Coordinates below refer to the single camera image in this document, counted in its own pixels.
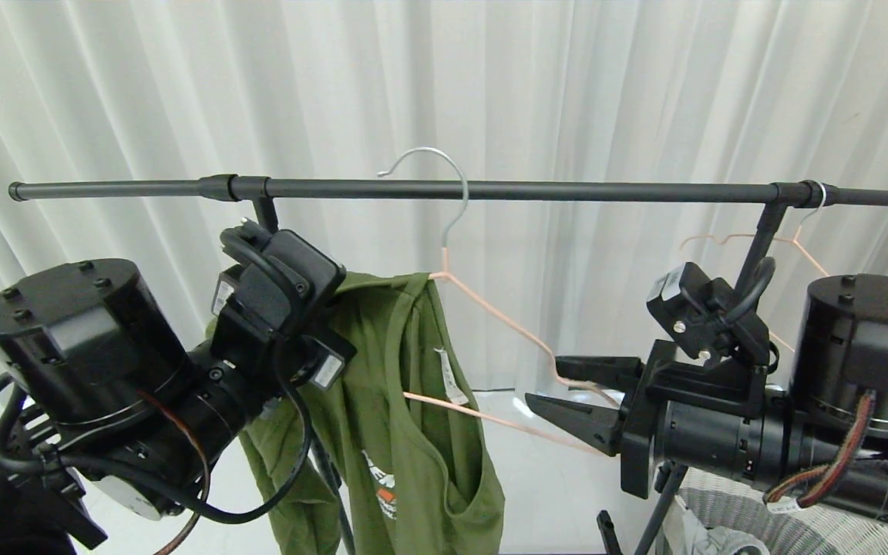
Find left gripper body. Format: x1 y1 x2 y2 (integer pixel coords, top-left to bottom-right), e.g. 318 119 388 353
97 331 358 520

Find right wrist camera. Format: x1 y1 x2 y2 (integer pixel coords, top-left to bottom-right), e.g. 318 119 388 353
647 261 781 375

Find pink clothes hanger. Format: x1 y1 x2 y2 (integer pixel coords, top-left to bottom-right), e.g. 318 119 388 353
679 182 832 354
377 146 624 457

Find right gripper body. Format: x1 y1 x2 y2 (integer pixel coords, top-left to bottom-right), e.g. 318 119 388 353
620 340 888 530

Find white laundry basket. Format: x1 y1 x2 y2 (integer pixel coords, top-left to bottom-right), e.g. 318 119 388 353
660 469 888 555

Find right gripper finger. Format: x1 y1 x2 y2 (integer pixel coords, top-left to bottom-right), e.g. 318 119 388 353
525 392 631 457
556 354 646 389

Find black cable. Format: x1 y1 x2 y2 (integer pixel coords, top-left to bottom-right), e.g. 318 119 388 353
725 256 777 325
0 228 358 555

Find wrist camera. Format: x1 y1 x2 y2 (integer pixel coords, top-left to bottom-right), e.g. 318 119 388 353
209 220 349 363
647 261 781 375

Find green printed shirt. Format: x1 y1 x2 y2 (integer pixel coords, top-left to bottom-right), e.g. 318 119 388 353
205 271 506 555

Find black clothes rack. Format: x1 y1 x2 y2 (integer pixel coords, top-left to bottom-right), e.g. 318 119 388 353
8 174 888 555

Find white curtain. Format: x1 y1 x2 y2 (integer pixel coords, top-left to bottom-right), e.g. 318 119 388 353
0 0 888 402

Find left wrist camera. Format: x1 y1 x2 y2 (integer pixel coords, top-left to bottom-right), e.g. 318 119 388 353
209 220 349 363

